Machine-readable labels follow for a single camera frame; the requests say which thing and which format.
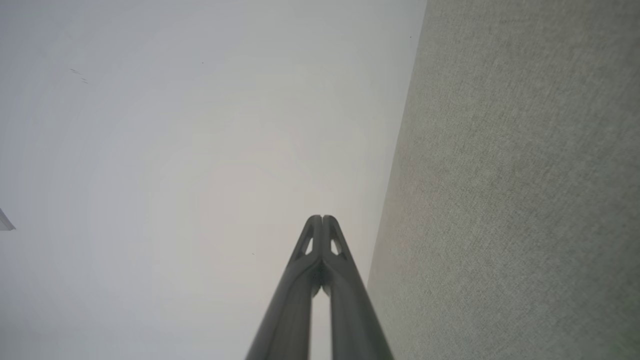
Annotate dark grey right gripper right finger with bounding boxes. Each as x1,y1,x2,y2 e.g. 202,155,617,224
322,214,395,360

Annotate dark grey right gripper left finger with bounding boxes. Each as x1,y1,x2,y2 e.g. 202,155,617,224
245,214,324,360

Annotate grey fabric sofa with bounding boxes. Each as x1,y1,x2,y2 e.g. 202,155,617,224
366,0,640,360

